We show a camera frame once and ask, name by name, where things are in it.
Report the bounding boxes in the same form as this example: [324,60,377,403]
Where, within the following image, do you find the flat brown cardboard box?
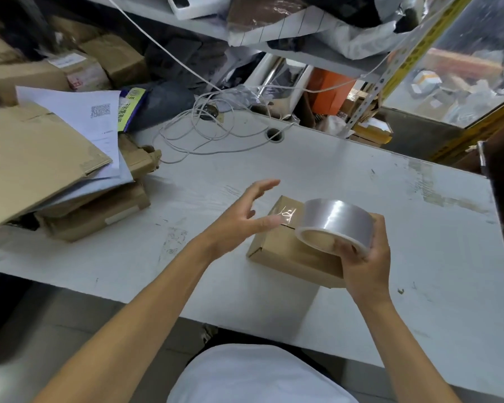
[36,182,152,243]

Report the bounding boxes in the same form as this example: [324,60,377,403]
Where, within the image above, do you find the small brown cardboard box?
[246,195,381,289]

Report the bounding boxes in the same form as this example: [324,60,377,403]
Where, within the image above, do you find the white plastic device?
[167,0,232,20]

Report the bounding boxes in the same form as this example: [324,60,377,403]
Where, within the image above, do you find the large flattened cardboard sheet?
[0,102,113,235]

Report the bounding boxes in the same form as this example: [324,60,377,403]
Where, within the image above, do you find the dark grey plastic bag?
[124,37,257,132]

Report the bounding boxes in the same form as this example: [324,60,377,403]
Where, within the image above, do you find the blue and yellow packet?
[117,87,147,133]

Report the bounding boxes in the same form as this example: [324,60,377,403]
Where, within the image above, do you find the torn brown cardboard box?
[118,133,163,181]

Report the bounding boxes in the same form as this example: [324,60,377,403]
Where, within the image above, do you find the person's left forearm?
[33,237,220,403]

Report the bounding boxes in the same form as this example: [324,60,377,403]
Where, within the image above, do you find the orange box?
[306,67,358,117]

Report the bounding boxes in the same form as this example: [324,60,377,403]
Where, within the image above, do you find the person's left hand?
[202,179,283,261]

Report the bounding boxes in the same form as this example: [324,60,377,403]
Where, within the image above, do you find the clear packing tape roll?
[295,199,377,257]

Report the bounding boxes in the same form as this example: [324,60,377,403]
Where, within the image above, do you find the grey plastic mailing bag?
[229,0,431,61]

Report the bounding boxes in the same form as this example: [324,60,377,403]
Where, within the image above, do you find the perforated metal shelf post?
[344,0,463,139]

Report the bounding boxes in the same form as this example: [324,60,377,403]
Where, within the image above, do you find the labelled brown cardboard box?
[45,51,112,93]

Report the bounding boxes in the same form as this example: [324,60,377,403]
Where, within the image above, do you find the person's right forearm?
[353,294,463,403]

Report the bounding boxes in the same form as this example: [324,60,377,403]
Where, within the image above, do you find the yellow framed glass panel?
[380,0,504,162]

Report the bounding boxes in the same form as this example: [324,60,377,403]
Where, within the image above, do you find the long brown cardboard box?
[0,60,73,107]

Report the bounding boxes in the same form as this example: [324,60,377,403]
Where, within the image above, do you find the person's white shirt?
[167,344,360,403]

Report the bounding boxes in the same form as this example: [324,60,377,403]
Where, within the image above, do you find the person's right hand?
[334,214,392,308]

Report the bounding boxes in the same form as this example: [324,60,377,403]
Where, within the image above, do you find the white printed paper sheets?
[16,86,134,206]

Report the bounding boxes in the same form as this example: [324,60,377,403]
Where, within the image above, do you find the white cable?
[104,0,295,165]

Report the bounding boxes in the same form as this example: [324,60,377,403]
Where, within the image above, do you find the brown wrapped packet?
[227,0,316,32]

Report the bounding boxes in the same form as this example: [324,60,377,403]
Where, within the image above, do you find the yellow flat box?
[352,118,394,146]

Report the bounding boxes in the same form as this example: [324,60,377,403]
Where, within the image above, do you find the white metal shelf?
[79,0,404,82]

